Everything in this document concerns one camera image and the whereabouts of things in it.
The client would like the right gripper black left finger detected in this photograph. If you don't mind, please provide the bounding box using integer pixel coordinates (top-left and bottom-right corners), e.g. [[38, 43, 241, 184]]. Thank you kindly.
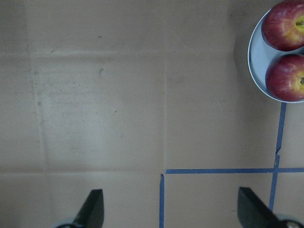
[[72, 189, 105, 228]]

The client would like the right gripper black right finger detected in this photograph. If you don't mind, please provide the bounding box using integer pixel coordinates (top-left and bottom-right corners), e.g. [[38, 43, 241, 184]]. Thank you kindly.
[[237, 187, 287, 228]]

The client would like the red apple on plate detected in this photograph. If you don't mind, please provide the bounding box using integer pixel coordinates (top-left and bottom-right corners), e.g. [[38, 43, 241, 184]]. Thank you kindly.
[[265, 54, 304, 102], [261, 0, 304, 52]]

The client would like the light blue plate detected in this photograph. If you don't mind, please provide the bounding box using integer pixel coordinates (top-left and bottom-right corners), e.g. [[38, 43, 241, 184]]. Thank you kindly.
[[247, 10, 304, 103]]

